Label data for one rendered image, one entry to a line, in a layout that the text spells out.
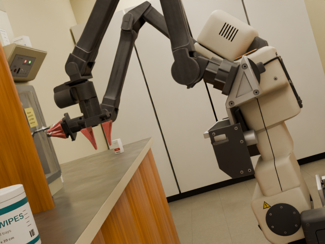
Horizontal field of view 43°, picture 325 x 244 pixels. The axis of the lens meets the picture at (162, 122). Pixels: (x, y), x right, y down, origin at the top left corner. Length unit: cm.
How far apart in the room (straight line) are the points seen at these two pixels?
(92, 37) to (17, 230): 58
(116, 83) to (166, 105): 291
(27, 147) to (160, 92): 320
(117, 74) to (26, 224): 80
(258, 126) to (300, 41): 342
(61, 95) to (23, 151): 25
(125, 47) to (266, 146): 69
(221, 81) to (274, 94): 22
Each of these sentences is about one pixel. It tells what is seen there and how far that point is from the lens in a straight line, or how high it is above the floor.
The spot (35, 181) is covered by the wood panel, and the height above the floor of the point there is 104.
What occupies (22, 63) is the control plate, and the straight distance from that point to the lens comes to 162.
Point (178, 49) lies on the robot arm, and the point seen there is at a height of 130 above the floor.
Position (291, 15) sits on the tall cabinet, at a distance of 468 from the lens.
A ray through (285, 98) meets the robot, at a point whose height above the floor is 108.
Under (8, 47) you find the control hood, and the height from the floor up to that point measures 150.
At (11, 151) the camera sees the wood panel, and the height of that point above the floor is 116.
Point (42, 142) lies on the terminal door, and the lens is 171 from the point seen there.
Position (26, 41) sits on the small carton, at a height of 155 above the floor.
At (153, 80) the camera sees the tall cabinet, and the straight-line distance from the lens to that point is 451.
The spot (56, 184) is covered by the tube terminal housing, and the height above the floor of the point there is 97.
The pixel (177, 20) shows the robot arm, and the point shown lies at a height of 137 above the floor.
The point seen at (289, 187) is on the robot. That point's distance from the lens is 129.
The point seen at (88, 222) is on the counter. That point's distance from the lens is 108.
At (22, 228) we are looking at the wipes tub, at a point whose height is 100.
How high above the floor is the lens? 119
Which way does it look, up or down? 4 degrees down
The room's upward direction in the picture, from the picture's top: 17 degrees counter-clockwise
